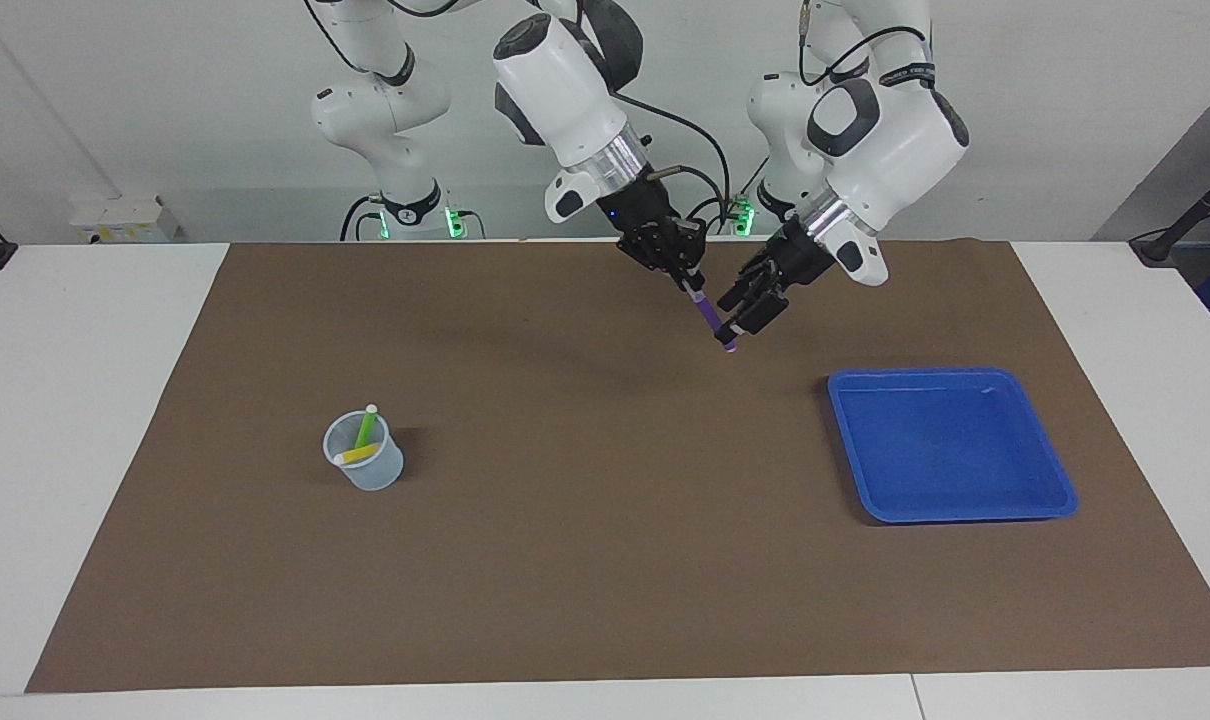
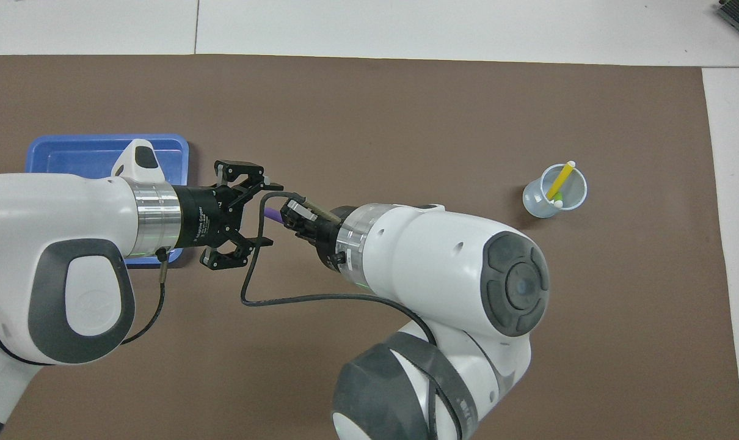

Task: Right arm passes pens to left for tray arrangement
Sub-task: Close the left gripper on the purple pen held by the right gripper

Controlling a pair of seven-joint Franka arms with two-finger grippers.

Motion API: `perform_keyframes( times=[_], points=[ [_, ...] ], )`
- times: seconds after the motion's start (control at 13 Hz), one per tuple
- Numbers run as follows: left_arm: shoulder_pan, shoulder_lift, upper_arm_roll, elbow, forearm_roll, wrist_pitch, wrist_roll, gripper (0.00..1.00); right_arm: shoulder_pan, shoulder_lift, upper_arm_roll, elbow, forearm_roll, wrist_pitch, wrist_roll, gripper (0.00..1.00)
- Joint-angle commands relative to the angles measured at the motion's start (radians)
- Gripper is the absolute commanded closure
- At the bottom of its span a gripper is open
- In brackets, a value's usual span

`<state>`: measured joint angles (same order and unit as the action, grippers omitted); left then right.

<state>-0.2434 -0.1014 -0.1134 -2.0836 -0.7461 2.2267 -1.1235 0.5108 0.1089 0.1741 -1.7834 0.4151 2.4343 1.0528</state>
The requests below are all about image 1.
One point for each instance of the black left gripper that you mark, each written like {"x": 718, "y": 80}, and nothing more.
{"x": 797, "y": 258}

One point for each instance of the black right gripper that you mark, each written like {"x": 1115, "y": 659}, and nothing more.
{"x": 655, "y": 225}

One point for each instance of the purple pen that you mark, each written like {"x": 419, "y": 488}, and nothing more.
{"x": 710, "y": 318}

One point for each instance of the green pen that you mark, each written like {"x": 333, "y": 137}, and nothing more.
{"x": 366, "y": 428}

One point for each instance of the yellow pen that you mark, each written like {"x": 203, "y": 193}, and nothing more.
{"x": 357, "y": 455}

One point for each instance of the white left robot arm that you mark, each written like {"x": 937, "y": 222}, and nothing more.
{"x": 895, "y": 140}

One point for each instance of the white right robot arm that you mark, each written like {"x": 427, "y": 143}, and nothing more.
{"x": 565, "y": 90}

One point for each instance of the blue plastic tray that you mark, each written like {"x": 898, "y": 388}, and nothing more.
{"x": 950, "y": 450}

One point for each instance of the brown table mat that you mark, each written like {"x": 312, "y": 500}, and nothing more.
{"x": 565, "y": 560}

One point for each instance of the translucent plastic cup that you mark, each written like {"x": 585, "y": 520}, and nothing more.
{"x": 370, "y": 472}

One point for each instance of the black stand pole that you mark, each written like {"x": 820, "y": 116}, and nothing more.
{"x": 1190, "y": 215}

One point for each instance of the white wall socket box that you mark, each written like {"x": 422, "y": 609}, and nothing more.
{"x": 125, "y": 220}

